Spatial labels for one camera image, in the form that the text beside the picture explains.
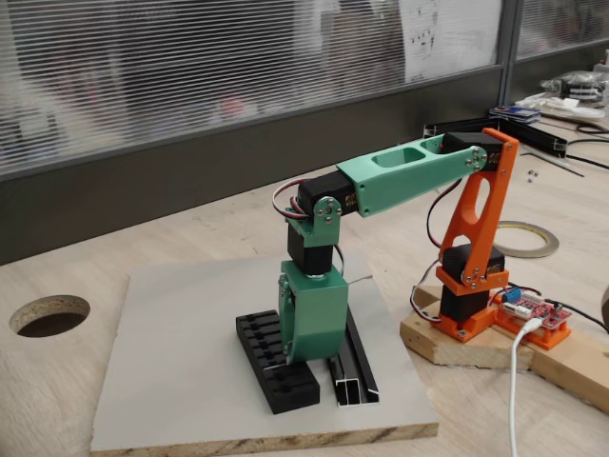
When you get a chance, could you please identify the black slotted holder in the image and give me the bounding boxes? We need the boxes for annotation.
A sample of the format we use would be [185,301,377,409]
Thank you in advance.
[234,309,321,415]

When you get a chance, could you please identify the grey coated wooden board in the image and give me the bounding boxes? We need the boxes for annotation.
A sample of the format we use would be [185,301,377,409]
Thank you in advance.
[89,250,440,453]

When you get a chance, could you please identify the wooden base block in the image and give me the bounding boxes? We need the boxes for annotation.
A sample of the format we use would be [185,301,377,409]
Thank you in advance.
[399,284,535,370]

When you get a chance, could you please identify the flat tape roll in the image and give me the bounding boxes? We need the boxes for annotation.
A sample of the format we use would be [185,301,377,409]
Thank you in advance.
[494,219,560,260]

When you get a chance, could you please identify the red controller board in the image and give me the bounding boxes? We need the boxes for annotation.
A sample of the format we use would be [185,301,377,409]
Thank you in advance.
[497,284,572,332]

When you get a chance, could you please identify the long wooden plank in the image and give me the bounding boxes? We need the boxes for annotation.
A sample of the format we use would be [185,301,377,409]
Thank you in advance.
[530,328,609,414]

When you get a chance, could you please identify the black allen key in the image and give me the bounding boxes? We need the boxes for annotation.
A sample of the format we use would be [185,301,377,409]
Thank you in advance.
[520,150,586,178]

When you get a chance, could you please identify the stack of blue cards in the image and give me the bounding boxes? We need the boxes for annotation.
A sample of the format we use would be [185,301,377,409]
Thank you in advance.
[488,105,542,125]

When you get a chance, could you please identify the printed paper sheet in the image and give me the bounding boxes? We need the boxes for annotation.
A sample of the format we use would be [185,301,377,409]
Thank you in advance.
[398,0,504,86]

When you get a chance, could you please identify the white flat plastic parts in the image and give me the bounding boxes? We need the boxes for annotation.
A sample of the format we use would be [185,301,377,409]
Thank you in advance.
[514,92,605,120]

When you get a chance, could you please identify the grey black gadget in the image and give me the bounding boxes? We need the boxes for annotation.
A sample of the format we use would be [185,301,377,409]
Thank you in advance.
[540,70,609,104]

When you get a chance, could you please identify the black aluminium profile rail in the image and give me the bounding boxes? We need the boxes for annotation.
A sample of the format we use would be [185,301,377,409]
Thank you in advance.
[326,304,382,409]

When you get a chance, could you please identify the white USB cable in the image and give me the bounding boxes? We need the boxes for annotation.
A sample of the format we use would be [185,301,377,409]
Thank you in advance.
[507,317,541,457]

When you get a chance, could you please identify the orange controller board mount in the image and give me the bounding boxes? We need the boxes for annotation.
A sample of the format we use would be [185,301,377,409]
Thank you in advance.
[489,292,572,352]

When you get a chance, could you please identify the black power cable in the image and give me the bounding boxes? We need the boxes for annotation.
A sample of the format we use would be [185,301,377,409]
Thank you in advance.
[546,298,609,334]

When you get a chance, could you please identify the black angled frame profile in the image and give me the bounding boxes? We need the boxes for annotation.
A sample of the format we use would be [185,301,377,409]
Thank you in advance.
[422,116,570,159]

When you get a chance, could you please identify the thin black cable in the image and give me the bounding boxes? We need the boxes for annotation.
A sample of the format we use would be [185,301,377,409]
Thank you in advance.
[566,138,609,169]

